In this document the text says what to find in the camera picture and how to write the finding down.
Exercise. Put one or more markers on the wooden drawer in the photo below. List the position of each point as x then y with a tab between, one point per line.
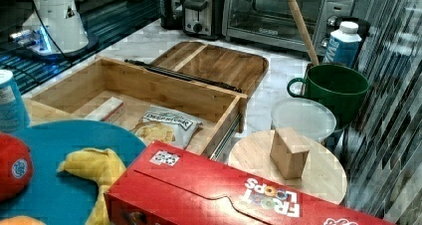
82	89

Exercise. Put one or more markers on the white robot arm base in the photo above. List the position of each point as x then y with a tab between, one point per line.
54	28

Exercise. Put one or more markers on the wooden cutting board tray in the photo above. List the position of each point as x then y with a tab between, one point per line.
241	70

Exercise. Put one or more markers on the white chips bag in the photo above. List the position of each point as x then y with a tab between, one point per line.
166	125

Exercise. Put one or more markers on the small wooden block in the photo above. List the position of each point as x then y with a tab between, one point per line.
289	151

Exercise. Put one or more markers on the red Froot Loops box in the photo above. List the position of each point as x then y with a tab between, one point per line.
166	185

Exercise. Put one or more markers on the small white red box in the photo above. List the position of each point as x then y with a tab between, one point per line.
109	111

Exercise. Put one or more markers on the silver black toaster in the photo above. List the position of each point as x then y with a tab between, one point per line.
203	18

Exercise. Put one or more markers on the clear lidded plastic container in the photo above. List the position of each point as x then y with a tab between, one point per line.
306	117

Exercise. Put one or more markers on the silver toaster oven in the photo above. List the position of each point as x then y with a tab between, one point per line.
271	22

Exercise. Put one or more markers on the yellow plush banana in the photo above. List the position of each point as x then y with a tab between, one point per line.
102	166

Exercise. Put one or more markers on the round wooden board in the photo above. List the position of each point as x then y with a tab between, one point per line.
323	175

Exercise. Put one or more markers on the wooden rolling pin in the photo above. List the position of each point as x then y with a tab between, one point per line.
301	25

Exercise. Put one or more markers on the blue white bottle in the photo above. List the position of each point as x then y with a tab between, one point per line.
343	44

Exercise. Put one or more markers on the blue round plate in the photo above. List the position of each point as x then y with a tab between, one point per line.
60	198

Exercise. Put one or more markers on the blue white can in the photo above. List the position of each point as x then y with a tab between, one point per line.
13	113

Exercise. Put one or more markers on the red plush apple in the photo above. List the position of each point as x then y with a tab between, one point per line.
16	167

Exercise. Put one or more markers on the orange plush fruit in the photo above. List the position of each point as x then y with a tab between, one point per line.
21	220

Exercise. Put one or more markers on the green pot with handle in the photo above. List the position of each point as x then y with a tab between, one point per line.
339	88

